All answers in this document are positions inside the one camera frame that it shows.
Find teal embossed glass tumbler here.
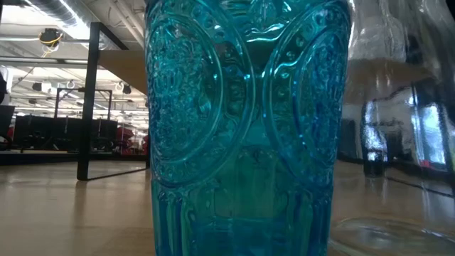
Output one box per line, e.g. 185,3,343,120
144,0,353,256

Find red seats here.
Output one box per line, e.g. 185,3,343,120
117,127,149,156

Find black office partition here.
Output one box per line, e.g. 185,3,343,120
13,115,119,153

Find clear smooth glass vase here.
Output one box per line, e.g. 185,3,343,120
328,0,455,256

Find black ceiling-mounted device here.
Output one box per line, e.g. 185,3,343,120
38,27,64,58

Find black office chair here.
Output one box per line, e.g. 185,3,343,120
0,104,16,145

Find black aluminium table frame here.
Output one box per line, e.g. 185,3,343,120
0,149,149,166

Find silver ceiling duct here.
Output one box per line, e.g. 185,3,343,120
26,0,90,28

